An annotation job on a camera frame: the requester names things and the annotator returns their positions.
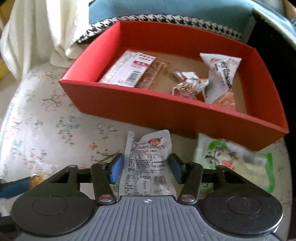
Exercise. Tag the silver brown snack bag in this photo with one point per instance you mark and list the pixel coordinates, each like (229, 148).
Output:
(190, 86)

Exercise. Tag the white towel blanket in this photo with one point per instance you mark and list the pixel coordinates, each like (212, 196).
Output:
(43, 31)

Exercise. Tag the yellow jelly snack pack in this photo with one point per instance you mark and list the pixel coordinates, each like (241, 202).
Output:
(37, 179)

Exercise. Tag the red cardboard box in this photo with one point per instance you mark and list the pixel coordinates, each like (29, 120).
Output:
(258, 121)

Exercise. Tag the teal sofa cover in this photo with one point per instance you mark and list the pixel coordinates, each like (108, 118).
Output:
(228, 18)

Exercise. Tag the dark red spicy snack pack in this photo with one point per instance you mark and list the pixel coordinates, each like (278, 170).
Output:
(151, 75)

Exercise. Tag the red white spicy strip pack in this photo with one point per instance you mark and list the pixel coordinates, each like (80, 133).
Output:
(128, 69)

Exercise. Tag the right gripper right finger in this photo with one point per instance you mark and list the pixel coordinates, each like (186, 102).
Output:
(188, 174)

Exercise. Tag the dark coffee table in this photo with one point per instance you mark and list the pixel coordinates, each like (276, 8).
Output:
(278, 53)

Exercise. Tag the white bamboo shoot snack bag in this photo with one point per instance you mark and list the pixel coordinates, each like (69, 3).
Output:
(222, 69)

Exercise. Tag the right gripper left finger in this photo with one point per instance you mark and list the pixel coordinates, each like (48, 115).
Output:
(103, 176)

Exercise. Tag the green white snack bag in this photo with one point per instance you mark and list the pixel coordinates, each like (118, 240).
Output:
(255, 167)

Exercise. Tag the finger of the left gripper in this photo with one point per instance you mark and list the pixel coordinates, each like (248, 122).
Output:
(14, 188)

